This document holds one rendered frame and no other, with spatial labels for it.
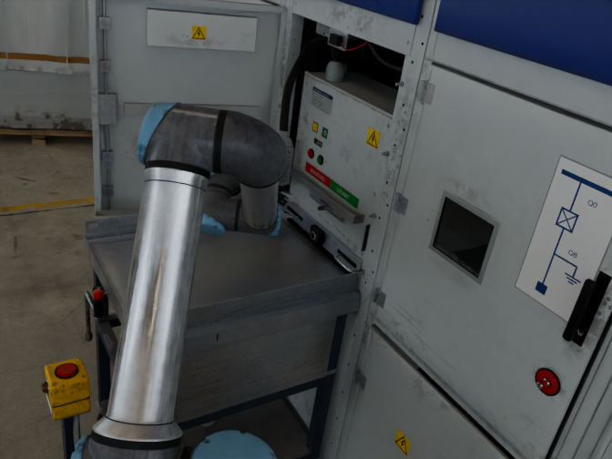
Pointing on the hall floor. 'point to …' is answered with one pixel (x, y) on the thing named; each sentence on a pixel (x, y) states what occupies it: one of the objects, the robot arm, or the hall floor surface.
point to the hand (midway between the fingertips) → (290, 208)
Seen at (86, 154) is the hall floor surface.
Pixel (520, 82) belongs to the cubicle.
